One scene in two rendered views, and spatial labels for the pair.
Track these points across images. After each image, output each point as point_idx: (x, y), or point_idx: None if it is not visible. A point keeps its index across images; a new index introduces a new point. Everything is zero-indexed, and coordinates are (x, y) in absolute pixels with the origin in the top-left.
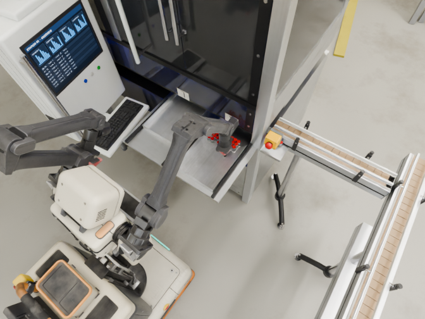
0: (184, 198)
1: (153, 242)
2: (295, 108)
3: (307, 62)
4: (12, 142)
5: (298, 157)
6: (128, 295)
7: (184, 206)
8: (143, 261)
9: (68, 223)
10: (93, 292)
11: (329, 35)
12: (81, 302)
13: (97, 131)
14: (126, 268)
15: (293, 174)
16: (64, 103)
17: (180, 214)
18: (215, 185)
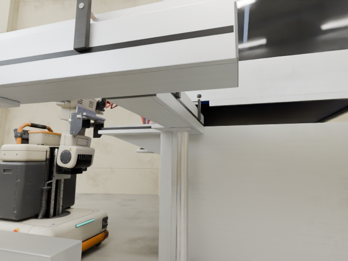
0: (146, 258)
1: (84, 218)
2: (276, 166)
3: (250, 68)
4: None
5: (176, 144)
6: (35, 171)
7: (136, 260)
8: (67, 216)
9: None
10: (40, 136)
11: (324, 67)
12: (34, 130)
13: None
14: (56, 169)
15: (180, 205)
16: (150, 121)
17: (126, 259)
18: (112, 125)
